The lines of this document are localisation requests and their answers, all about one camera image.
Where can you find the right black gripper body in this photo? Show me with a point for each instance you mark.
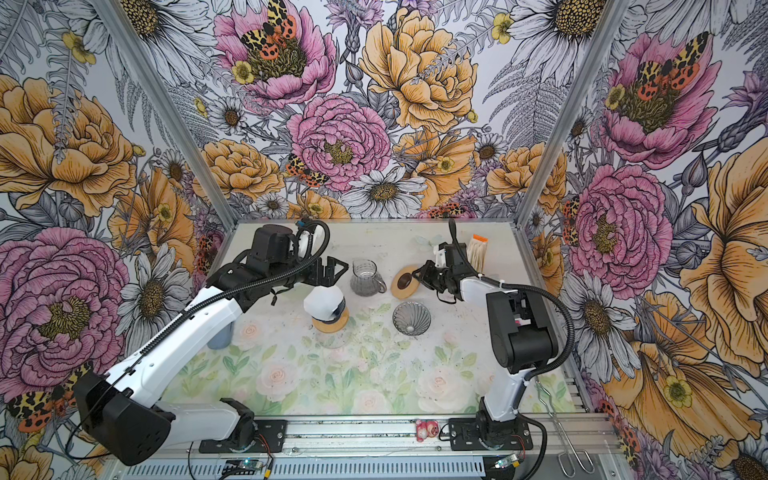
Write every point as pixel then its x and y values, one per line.
pixel 435 277

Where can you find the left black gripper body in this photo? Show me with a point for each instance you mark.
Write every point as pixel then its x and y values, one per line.
pixel 309 276

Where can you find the coffee filter pack orange top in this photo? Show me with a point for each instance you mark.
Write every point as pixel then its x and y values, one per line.
pixel 476 251

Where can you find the grey glass dripper cone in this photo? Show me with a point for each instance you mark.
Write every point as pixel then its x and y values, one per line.
pixel 411 318

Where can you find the white paper coffee filter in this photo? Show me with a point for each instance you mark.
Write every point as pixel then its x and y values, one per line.
pixel 325 304

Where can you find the grey ribbed glass pitcher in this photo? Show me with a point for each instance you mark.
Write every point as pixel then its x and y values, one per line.
pixel 366 280

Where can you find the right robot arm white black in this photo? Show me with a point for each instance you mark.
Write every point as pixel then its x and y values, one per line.
pixel 522 340

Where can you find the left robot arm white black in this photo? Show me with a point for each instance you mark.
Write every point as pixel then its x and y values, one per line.
pixel 122 409

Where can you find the grey blue oval pad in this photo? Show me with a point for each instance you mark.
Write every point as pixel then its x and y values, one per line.
pixel 223 338

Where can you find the green circuit board right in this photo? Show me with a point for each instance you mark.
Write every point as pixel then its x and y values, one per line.
pixel 511 461

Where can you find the green circuit board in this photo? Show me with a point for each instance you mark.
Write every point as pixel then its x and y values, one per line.
pixel 511 461
pixel 247 467

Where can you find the green circuit board left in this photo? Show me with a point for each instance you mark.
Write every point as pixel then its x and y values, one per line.
pixel 247 467

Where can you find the pink toy on rail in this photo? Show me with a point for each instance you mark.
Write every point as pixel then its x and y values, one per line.
pixel 426 429

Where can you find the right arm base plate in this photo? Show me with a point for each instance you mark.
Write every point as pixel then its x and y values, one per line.
pixel 473 434

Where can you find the aluminium front rail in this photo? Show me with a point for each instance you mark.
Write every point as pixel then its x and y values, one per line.
pixel 385 447

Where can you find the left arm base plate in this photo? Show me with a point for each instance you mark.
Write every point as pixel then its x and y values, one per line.
pixel 264 435

